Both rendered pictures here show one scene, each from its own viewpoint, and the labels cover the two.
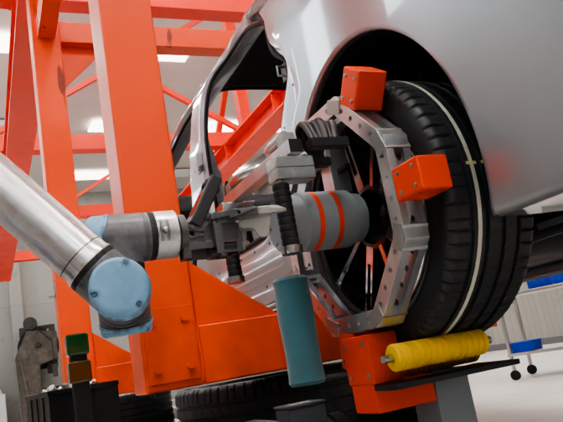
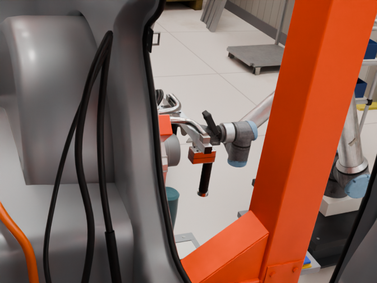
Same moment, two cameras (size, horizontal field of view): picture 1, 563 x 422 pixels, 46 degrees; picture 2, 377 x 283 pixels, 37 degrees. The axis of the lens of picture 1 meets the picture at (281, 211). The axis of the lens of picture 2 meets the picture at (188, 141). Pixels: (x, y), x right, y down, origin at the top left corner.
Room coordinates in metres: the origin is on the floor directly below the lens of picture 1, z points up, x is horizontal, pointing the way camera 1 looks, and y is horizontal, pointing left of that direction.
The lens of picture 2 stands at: (3.42, 0.02, 1.92)
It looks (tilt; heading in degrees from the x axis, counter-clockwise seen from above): 28 degrees down; 179
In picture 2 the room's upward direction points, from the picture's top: 9 degrees clockwise
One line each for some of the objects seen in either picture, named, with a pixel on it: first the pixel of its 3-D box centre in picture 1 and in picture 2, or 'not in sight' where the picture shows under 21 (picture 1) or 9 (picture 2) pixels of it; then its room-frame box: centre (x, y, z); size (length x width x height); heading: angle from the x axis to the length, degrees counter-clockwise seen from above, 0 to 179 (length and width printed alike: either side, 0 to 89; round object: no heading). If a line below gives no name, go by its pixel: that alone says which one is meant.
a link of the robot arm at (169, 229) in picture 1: (166, 234); (225, 132); (1.20, 0.22, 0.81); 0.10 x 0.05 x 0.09; 26
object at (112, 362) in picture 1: (141, 357); not in sight; (3.77, 0.92, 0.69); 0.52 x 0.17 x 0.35; 116
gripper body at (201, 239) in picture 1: (208, 234); (208, 135); (1.24, 0.15, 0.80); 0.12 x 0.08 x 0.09; 116
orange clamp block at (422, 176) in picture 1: (420, 177); not in sight; (1.29, -0.29, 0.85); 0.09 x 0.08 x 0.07; 26
